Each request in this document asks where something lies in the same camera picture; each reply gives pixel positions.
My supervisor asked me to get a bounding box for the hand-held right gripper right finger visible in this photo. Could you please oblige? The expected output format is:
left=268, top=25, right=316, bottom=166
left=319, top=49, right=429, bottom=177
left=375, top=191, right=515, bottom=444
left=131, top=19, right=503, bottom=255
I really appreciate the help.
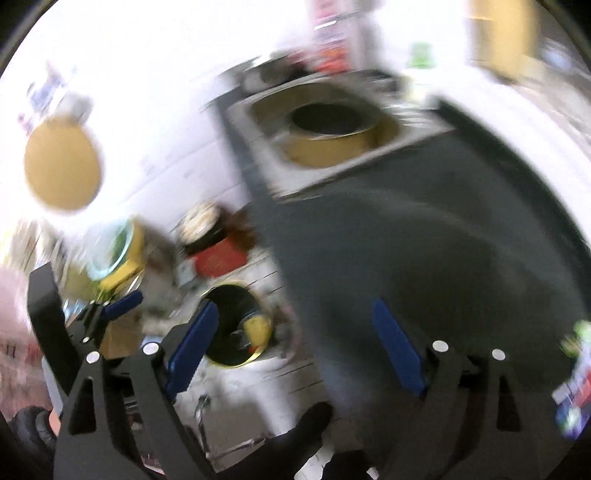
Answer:
left=372, top=298, right=550, bottom=480

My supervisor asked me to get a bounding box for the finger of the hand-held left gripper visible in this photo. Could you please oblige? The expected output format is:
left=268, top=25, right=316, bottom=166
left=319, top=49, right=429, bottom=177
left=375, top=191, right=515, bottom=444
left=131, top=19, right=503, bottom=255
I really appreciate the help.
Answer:
left=69, top=290, right=145, bottom=354

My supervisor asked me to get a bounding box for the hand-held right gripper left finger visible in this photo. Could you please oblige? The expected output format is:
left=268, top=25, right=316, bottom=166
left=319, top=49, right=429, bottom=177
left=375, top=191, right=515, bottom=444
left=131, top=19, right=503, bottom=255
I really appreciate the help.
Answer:
left=53, top=300, right=220, bottom=480

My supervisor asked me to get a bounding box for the round trash bin yellow rim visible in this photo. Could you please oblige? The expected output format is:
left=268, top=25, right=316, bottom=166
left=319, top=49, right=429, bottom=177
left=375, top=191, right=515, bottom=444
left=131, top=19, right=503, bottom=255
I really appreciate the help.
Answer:
left=201, top=284, right=275, bottom=369

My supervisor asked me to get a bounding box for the person's left forearm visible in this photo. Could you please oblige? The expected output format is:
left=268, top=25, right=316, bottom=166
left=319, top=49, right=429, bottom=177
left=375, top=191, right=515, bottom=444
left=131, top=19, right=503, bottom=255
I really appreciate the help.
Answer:
left=7, top=404, right=63, bottom=472

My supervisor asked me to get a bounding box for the yellow box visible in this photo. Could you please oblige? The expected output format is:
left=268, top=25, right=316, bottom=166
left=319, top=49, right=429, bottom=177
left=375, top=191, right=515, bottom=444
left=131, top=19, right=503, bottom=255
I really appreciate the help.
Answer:
left=97, top=224, right=146, bottom=294

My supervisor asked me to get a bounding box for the teal bowl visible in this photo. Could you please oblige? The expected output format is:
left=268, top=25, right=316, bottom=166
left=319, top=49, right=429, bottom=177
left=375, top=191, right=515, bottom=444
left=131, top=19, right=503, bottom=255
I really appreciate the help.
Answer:
left=88, top=219, right=137, bottom=282

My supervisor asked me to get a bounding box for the black pot with lid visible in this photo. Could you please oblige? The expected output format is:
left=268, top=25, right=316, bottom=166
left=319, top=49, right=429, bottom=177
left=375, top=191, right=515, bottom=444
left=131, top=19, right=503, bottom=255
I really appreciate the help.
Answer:
left=178, top=203, right=222, bottom=245

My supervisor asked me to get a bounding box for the round wooden cutting board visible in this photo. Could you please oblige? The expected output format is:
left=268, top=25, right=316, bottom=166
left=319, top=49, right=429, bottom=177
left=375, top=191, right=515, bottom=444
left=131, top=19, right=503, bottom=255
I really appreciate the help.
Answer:
left=23, top=115, right=102, bottom=214

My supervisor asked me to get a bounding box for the colourful snack packet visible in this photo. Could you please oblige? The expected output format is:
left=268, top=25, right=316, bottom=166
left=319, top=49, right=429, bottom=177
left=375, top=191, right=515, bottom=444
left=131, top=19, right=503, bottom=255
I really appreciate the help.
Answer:
left=551, top=320, right=591, bottom=439

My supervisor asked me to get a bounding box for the yellow pot black inside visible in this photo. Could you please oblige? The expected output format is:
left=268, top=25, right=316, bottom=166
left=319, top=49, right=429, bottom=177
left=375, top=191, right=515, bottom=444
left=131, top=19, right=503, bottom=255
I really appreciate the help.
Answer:
left=281, top=104, right=377, bottom=169

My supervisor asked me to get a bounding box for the steel sink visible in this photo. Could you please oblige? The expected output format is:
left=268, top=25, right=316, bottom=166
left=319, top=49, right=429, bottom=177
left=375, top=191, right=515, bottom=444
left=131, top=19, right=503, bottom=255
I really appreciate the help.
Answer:
left=222, top=76, right=455, bottom=199

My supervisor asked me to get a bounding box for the green bottle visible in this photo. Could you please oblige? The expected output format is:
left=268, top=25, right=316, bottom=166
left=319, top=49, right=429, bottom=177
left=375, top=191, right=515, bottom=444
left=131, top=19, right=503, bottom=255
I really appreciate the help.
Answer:
left=406, top=41, right=437, bottom=102

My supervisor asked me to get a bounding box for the red printed packaging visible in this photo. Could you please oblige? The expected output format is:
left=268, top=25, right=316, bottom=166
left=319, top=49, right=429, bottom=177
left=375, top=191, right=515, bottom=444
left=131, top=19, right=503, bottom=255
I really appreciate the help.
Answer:
left=309, top=0, right=352, bottom=75

